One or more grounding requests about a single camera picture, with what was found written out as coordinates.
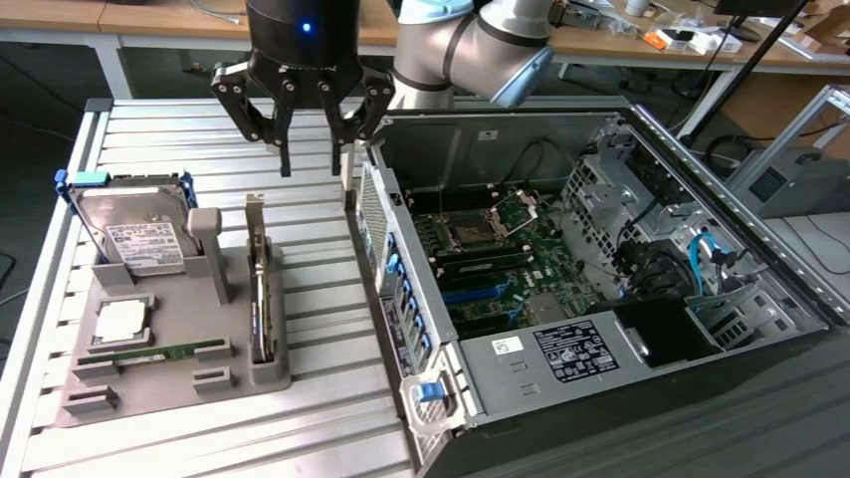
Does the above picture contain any hard disk in blue carrier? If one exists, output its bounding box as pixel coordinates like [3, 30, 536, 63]
[53, 168, 204, 278]

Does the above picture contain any grey computer tower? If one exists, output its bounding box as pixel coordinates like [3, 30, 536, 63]
[725, 146, 850, 220]

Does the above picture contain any black monitor stand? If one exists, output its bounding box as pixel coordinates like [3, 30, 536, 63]
[712, 0, 763, 42]

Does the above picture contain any light blue wire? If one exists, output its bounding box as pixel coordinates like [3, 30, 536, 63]
[687, 229, 737, 298]

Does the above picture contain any black cable coil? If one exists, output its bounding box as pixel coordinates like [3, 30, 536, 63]
[701, 134, 755, 173]

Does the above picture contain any metal disk bay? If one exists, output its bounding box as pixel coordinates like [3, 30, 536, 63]
[683, 276, 821, 353]

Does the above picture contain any black stand pole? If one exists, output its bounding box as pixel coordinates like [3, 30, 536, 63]
[676, 0, 816, 145]

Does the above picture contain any black RAM stick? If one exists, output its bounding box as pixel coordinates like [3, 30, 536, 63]
[433, 251, 536, 280]

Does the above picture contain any black wire bundle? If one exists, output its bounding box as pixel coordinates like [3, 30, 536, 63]
[609, 238, 689, 300]

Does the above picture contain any perforated metal drive cage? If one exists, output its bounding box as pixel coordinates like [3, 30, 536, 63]
[560, 126, 676, 253]

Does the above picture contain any open grey PC case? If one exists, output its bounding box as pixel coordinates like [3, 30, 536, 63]
[340, 97, 850, 478]

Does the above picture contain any brown cardboard piece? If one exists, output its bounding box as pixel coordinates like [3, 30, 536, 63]
[799, 0, 850, 49]

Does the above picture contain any silver CPU chip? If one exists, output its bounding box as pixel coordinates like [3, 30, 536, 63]
[91, 300, 147, 345]

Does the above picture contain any square chipset heat sink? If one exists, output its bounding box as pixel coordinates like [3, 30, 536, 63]
[526, 293, 572, 325]

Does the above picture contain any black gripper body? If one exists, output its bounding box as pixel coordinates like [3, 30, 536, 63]
[244, 0, 365, 110]

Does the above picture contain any green RAM stick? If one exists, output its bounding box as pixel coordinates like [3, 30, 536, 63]
[77, 339, 226, 367]

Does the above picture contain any metal socket cover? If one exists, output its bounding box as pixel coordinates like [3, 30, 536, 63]
[486, 188, 542, 235]

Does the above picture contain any orange and white box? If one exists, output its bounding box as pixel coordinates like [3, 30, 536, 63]
[640, 27, 696, 51]

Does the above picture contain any grey power supply unit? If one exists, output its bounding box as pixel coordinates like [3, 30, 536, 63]
[454, 312, 656, 417]

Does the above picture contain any thin grey cable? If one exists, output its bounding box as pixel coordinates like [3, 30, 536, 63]
[186, 0, 248, 25]

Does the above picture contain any small white box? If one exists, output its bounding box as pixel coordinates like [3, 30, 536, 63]
[689, 32, 741, 55]

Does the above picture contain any graphics card with black fan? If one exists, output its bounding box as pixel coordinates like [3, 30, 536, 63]
[242, 192, 278, 364]

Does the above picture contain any wooden desk with grey frame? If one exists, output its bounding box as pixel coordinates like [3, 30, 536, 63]
[0, 0, 400, 99]
[546, 0, 850, 101]

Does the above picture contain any CPU socket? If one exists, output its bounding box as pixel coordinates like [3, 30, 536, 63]
[442, 211, 505, 250]

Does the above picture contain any grey plastic parts rack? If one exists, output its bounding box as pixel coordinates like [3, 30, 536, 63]
[53, 207, 294, 429]

